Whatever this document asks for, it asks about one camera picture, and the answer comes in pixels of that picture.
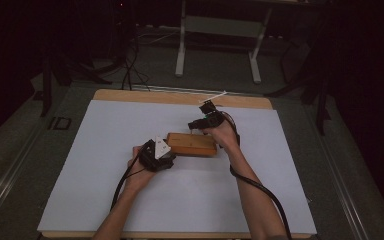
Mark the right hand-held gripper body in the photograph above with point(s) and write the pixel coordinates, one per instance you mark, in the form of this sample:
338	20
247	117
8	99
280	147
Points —
215	118

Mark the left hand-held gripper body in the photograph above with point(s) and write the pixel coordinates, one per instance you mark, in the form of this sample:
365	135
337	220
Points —
155	156

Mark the wooden block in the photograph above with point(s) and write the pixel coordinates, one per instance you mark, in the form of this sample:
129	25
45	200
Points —
192	145

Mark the person's right hand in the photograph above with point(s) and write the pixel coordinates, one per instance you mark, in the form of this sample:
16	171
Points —
224	135

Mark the person's left hand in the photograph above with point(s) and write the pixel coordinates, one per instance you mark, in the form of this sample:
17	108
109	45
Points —
140	178

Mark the white table mat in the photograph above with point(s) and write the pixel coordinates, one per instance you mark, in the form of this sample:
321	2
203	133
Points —
96	150

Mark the black metal stand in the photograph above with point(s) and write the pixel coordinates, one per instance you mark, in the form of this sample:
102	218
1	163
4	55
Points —
48	86
320	100

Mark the white metal desk frame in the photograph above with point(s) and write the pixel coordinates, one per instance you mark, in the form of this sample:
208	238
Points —
220	30

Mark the aluminium floor rail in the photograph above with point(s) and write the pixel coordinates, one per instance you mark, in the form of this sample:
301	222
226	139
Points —
345	196
8	183

